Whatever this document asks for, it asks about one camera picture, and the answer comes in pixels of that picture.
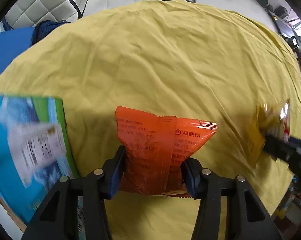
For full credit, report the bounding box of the dark blue knitted cloth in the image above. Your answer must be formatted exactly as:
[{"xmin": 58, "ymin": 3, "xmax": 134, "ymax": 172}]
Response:
[{"xmin": 31, "ymin": 20, "xmax": 70, "ymax": 45}]

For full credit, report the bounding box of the cardboard box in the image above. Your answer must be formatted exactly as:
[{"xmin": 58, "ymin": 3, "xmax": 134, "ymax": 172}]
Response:
[{"xmin": 0, "ymin": 94, "xmax": 79, "ymax": 225}]

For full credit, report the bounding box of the left white padded chair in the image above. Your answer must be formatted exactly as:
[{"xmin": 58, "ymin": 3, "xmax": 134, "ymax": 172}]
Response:
[{"xmin": 5, "ymin": 0, "xmax": 88, "ymax": 29}]

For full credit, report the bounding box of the orange snack packet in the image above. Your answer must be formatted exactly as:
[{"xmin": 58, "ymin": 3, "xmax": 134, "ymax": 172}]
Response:
[{"xmin": 115, "ymin": 106, "xmax": 218, "ymax": 197}]

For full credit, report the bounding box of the blue foam mat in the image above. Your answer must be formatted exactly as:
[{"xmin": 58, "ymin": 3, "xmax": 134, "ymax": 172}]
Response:
[{"xmin": 0, "ymin": 27, "xmax": 34, "ymax": 74}]

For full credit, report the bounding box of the yellow tablecloth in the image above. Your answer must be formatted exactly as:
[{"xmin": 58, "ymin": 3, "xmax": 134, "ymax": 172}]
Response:
[{"xmin": 0, "ymin": 0, "xmax": 301, "ymax": 240}]

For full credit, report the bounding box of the yellow panda snack bag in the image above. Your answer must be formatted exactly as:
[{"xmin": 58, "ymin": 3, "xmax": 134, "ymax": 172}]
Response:
[{"xmin": 247, "ymin": 100, "xmax": 290, "ymax": 167}]

